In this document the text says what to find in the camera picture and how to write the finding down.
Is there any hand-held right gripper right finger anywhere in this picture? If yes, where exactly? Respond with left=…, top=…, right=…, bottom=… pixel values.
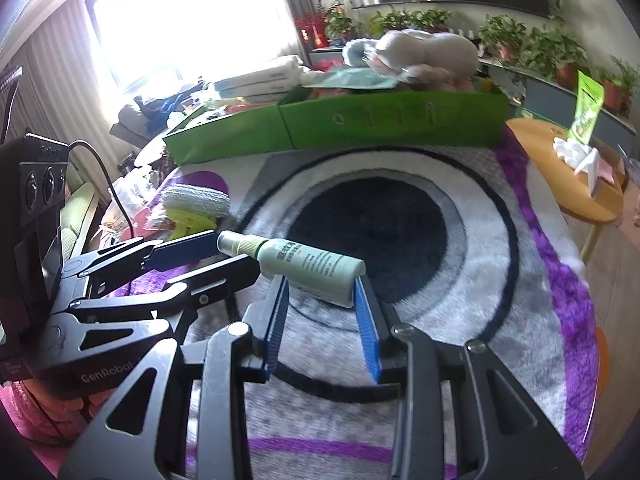
left=353, top=275, right=586, bottom=480

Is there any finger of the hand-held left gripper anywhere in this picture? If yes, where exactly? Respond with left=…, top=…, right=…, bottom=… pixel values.
left=62, top=230, right=217, bottom=287
left=65, top=254, right=262, bottom=333

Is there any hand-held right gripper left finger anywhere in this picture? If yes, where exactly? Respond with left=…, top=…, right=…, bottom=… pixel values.
left=57, top=275, right=292, bottom=480

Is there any pale green spray bottle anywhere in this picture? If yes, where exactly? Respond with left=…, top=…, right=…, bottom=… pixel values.
left=217, top=230, right=367, bottom=309

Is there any green cardboard storage box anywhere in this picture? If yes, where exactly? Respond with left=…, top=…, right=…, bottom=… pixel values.
left=162, top=95, right=294, bottom=167
left=277, top=82, right=509, bottom=151

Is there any person's left forearm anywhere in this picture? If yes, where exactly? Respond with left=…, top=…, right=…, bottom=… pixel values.
left=0, top=385, right=72, bottom=457

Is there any wooden desktop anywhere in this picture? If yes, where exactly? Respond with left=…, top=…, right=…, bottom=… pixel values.
left=582, top=327, right=612, bottom=467

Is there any person's left hand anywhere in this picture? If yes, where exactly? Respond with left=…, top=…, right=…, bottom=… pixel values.
left=15, top=376, right=97, bottom=434

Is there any green sofa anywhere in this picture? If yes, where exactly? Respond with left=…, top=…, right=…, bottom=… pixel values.
left=60, top=165, right=102, bottom=257

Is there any clear glass jar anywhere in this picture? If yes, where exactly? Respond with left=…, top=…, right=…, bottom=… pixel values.
left=106, top=170, right=162, bottom=212

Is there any eye-pattern rug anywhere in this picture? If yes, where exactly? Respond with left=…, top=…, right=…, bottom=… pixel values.
left=107, top=147, right=602, bottom=480

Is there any grey sofa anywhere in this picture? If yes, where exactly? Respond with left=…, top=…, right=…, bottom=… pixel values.
left=109, top=89, right=202, bottom=147

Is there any long fabric curtain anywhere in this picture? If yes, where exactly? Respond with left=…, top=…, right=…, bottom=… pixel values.
left=270, top=0, right=322, bottom=57
left=10, top=5, right=122, bottom=137

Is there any window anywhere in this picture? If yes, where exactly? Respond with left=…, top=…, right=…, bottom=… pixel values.
left=85, top=0, right=287, bottom=97

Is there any round wooden side table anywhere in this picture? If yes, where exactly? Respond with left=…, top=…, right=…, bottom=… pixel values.
left=504, top=117, right=627, bottom=262

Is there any teal refill pouch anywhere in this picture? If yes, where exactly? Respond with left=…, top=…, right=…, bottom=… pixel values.
left=300, top=69, right=402, bottom=93

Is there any red flower decoration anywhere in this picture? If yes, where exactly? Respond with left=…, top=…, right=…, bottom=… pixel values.
left=294, top=10, right=327, bottom=54

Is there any blue and white plush pillow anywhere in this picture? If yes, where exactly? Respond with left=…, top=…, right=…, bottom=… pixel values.
left=342, top=37, right=382, bottom=67

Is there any white hand-shaped ornament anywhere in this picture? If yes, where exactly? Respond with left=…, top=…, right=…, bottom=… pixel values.
left=552, top=137, right=604, bottom=199

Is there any white plush toy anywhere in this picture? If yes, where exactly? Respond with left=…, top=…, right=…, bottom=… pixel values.
left=372, top=30, right=479, bottom=79

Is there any television cabinet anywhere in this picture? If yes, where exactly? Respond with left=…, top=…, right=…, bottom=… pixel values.
left=310, top=45, right=640, bottom=137

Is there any green standing pouch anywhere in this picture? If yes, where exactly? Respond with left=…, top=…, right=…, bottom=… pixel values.
left=565, top=70, right=607, bottom=144

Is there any row of potted plants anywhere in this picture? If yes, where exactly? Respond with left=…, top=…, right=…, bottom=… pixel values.
left=320, top=2, right=640, bottom=112

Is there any black cable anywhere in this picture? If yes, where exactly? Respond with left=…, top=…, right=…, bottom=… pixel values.
left=67, top=140, right=137, bottom=242

